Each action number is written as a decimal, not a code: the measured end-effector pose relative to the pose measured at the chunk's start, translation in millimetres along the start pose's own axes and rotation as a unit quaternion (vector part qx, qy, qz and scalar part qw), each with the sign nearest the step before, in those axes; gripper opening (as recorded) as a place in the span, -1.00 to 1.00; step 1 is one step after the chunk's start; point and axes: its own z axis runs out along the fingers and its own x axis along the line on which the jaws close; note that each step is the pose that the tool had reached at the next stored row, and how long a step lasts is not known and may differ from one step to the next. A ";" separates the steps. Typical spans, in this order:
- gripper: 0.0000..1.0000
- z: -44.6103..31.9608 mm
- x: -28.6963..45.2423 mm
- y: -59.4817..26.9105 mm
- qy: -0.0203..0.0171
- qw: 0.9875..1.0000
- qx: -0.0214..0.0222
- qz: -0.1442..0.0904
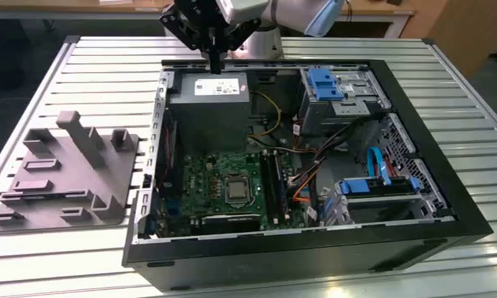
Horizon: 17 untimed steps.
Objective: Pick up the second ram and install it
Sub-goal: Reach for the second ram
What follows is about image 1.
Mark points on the black RAM slot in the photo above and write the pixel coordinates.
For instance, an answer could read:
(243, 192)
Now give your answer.
(266, 186)

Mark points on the grey parts rack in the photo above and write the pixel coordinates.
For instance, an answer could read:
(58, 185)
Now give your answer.
(79, 183)

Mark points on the blue carrier with disk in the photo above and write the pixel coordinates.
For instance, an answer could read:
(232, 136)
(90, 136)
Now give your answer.
(356, 187)

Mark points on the black PC case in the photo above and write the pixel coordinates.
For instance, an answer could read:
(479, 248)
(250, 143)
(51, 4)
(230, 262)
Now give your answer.
(274, 267)

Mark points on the CPU socket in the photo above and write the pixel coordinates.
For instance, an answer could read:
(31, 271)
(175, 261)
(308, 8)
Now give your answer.
(238, 178)

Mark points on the wooden cabinet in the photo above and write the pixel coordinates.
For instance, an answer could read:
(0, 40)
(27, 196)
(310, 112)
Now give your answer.
(460, 25)

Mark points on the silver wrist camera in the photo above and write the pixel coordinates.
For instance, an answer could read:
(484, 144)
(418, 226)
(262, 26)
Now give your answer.
(244, 10)

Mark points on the silver disk bay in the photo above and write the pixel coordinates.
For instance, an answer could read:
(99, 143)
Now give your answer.
(382, 200)

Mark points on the metal drive cage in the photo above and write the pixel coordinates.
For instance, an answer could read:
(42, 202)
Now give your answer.
(348, 108)

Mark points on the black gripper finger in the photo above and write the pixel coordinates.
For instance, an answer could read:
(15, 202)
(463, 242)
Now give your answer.
(182, 31)
(240, 34)

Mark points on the green motherboard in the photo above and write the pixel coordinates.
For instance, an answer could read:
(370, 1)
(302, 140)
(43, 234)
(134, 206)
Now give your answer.
(199, 174)

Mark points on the silver CPU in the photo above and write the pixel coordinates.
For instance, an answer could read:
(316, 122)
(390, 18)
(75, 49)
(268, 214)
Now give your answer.
(238, 190)

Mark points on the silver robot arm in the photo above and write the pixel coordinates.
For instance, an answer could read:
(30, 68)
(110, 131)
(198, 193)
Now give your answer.
(266, 40)

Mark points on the black graphics card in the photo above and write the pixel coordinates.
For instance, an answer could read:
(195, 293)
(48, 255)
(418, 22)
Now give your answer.
(228, 223)

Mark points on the grey power supply unit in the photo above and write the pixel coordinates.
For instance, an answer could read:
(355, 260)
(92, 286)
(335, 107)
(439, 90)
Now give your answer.
(207, 124)

